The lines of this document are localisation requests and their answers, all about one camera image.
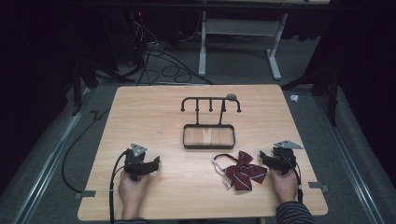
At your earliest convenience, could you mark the person's right hand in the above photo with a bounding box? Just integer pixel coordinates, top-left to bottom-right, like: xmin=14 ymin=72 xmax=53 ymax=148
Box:
xmin=268 ymin=167 xmax=299 ymax=205

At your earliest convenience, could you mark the person's left hand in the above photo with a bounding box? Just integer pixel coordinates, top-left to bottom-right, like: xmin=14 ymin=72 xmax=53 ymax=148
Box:
xmin=118 ymin=169 xmax=151 ymax=207

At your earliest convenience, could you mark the grey tape strip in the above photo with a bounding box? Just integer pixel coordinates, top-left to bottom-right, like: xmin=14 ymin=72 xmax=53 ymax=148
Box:
xmin=307 ymin=181 xmax=330 ymax=192
xmin=73 ymin=189 xmax=96 ymax=201

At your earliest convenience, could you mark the white metal desk frame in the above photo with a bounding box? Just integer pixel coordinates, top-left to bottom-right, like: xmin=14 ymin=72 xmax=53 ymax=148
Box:
xmin=198 ymin=10 xmax=290 ymax=82

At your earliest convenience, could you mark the black tripod stand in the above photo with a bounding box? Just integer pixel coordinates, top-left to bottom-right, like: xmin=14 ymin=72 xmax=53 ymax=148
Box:
xmin=70 ymin=57 xmax=135 ymax=117
xmin=280 ymin=66 xmax=341 ymax=128

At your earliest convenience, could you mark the tangle of floor cables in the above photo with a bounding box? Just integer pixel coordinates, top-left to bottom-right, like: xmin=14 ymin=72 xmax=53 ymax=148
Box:
xmin=125 ymin=12 xmax=216 ymax=87

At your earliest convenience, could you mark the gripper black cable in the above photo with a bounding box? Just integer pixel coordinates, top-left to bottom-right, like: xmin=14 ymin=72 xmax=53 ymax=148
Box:
xmin=284 ymin=154 xmax=304 ymax=203
xmin=107 ymin=149 xmax=129 ymax=224

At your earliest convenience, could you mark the metal floor rail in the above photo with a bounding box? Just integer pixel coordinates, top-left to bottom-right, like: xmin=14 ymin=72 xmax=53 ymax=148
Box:
xmin=11 ymin=88 xmax=94 ymax=224
xmin=314 ymin=94 xmax=387 ymax=224

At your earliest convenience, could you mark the maroon striped bow tie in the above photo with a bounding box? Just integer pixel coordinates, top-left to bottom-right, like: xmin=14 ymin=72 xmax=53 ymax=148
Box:
xmin=211 ymin=150 xmax=269 ymax=191

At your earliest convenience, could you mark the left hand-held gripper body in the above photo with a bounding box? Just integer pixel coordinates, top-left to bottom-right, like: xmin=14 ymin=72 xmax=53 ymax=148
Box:
xmin=123 ymin=143 xmax=151 ymax=182

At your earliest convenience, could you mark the black metal hook rack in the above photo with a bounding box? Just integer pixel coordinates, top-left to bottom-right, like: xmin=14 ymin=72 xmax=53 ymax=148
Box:
xmin=179 ymin=93 xmax=243 ymax=150

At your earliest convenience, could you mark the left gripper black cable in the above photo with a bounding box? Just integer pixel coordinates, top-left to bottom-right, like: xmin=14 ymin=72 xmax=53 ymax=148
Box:
xmin=107 ymin=149 xmax=129 ymax=224

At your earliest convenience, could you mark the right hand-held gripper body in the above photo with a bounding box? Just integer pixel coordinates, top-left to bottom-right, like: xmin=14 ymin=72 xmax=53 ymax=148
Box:
xmin=271 ymin=139 xmax=304 ymax=176

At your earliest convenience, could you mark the black floor cable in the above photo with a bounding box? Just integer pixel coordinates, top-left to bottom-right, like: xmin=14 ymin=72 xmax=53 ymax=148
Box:
xmin=61 ymin=106 xmax=111 ymax=194

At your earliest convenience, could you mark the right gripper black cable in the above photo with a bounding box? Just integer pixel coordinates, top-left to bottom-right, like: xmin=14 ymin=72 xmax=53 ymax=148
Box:
xmin=284 ymin=154 xmax=304 ymax=203

